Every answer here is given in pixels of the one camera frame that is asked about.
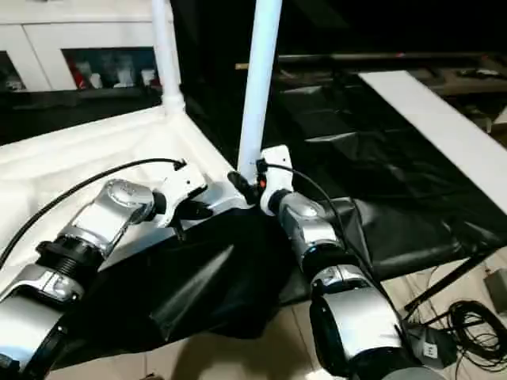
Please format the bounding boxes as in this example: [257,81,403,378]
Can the white plastic table leg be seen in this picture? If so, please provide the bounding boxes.
[150,0,186,116]
[236,0,284,187]

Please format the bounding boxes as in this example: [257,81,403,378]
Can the white plastic table top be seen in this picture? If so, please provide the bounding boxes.
[0,103,261,278]

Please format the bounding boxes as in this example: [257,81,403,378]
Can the black table mat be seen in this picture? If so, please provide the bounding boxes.
[0,70,507,357]

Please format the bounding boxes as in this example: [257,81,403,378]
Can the white patterned figure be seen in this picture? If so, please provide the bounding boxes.
[116,59,134,88]

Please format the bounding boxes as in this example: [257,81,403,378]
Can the red white bottle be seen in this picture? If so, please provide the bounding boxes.
[74,61,89,89]

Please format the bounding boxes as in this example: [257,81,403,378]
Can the long black pole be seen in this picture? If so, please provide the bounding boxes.
[276,51,507,65]

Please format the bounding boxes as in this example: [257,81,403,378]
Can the white flat board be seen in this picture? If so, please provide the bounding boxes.
[358,70,507,187]

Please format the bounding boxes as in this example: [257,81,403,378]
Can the black fabric covered furniture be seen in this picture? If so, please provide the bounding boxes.
[170,0,507,56]

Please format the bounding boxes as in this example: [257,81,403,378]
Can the black tripod leg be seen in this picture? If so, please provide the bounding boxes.
[403,253,496,314]

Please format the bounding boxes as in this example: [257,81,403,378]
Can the white glass-door cabinet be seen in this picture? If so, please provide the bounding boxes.
[0,21,167,92]

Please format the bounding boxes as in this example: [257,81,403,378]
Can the grey metal floor box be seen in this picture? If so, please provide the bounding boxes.
[482,268,507,314]

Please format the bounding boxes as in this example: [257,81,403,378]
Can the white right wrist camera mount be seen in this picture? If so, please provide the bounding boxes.
[257,145,295,217]

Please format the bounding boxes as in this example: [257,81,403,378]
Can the thin black floor cables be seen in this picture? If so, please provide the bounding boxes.
[403,264,452,321]

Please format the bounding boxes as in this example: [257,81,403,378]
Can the black coiled cables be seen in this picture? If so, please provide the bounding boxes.
[447,299,507,370]

